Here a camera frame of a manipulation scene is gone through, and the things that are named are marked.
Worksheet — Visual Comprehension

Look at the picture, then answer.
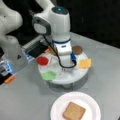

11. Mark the toast bread slice back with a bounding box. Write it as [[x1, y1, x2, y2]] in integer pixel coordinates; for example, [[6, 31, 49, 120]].
[[48, 47, 57, 56]]

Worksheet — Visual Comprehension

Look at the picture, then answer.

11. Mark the green lettuce piece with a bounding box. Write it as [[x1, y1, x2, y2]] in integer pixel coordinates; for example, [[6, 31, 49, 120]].
[[41, 71, 56, 80]]

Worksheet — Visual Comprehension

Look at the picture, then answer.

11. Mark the black device with blue light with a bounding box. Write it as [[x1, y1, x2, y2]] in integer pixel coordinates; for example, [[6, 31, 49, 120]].
[[22, 41, 47, 61]]

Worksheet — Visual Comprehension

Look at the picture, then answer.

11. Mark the white divided round tray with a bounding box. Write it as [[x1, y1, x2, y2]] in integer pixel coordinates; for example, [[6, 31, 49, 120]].
[[38, 50, 89, 85]]

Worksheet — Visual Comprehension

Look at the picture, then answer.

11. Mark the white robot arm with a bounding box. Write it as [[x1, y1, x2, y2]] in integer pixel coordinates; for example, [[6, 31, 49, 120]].
[[32, 0, 76, 68]]

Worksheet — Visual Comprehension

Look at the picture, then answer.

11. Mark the yellow cheese slice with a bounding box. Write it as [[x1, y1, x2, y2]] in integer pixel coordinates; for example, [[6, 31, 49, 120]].
[[78, 59, 92, 69]]

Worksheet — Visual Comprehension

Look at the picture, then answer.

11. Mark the red tomato slice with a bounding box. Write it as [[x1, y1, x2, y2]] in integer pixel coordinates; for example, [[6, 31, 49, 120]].
[[37, 56, 49, 66]]

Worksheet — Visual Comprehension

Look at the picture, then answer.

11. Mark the brown round meat patty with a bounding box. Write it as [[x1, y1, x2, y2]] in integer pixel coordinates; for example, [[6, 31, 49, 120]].
[[72, 45, 83, 55]]

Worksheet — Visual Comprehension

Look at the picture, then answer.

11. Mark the white paper plate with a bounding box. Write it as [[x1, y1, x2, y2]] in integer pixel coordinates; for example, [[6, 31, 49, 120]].
[[50, 92, 101, 120]]

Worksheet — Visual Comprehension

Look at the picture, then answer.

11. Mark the toast bread slice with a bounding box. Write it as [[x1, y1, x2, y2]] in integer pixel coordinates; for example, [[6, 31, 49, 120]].
[[63, 102, 86, 120], [48, 47, 57, 56]]

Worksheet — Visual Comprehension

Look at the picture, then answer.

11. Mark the toast bread slice front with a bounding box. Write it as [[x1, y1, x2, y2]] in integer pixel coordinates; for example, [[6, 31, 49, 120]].
[[63, 102, 86, 120]]

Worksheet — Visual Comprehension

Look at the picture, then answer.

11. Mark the orange small block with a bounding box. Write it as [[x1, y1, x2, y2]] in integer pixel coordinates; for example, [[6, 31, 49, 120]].
[[4, 76, 15, 84]]

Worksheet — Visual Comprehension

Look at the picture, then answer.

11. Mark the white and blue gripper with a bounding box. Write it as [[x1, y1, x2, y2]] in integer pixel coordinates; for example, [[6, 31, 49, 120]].
[[53, 40, 76, 67]]

